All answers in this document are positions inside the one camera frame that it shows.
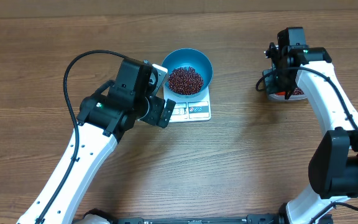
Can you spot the red beans in container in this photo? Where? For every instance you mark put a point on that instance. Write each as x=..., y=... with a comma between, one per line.
x=297, y=91

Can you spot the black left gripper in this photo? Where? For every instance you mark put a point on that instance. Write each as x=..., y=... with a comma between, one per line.
x=158, y=106

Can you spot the teal blue bowl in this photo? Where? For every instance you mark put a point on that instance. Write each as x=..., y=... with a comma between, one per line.
x=190, y=58

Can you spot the clear plastic bean container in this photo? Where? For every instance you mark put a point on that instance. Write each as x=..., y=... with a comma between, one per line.
x=278, y=96

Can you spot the red beans in bowl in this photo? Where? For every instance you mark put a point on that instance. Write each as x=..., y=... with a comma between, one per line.
x=185, y=81

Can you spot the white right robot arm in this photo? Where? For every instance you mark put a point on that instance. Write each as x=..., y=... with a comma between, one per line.
x=333, y=169

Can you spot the white digital kitchen scale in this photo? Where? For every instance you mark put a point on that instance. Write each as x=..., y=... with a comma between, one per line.
x=189, y=108

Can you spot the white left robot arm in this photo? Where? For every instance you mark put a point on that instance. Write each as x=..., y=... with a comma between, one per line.
x=103, y=119

